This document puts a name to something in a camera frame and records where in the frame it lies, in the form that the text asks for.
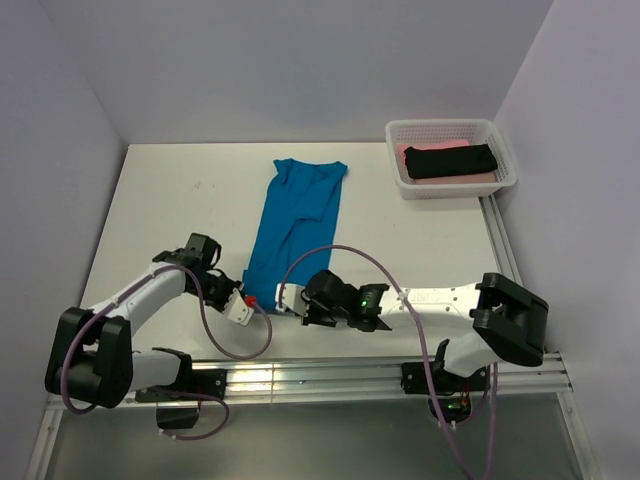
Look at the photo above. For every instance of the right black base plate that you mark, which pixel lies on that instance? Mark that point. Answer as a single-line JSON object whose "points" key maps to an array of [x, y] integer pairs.
{"points": [[414, 381]]}

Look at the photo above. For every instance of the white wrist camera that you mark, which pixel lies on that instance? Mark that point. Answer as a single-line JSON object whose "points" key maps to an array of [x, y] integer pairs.
{"points": [[238, 311], [289, 299]]}

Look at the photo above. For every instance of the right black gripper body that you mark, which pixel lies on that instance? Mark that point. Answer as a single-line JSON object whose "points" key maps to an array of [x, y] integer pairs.
{"points": [[337, 311]]}

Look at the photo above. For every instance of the pink folded t-shirt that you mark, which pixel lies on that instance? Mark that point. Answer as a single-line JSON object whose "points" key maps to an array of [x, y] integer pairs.
{"points": [[435, 147]]}

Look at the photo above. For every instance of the blue t-shirt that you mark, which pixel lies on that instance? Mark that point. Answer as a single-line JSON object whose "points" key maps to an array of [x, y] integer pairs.
{"points": [[300, 214]]}

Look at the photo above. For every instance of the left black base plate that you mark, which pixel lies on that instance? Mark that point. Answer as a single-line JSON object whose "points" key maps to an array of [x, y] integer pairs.
{"points": [[190, 387]]}

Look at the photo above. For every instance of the aluminium rail frame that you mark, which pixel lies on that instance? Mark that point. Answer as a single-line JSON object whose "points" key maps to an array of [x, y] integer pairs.
{"points": [[358, 380]]}

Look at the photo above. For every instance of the black rolled t-shirt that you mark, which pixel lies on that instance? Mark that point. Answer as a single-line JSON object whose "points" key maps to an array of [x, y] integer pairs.
{"points": [[448, 162]]}

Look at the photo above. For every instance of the white plastic basket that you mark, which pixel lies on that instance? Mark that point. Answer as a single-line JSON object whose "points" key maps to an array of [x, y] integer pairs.
{"points": [[426, 133]]}

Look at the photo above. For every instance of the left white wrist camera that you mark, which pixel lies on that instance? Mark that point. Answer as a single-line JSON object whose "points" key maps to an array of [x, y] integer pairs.
{"points": [[238, 311]]}

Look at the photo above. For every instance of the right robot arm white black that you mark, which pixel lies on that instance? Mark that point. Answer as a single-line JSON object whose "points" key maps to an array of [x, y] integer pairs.
{"points": [[494, 319]]}

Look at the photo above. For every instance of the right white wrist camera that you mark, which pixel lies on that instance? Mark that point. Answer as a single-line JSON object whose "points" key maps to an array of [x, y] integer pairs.
{"points": [[289, 299]]}

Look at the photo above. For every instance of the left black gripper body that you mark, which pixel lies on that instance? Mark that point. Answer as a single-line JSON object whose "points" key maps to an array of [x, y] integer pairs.
{"points": [[217, 289]]}

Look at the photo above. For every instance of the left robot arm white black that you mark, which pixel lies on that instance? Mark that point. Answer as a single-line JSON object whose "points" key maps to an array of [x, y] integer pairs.
{"points": [[92, 359]]}

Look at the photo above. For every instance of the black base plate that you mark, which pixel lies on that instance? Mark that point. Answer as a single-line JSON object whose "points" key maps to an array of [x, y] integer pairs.
{"points": [[414, 381], [190, 387]]}

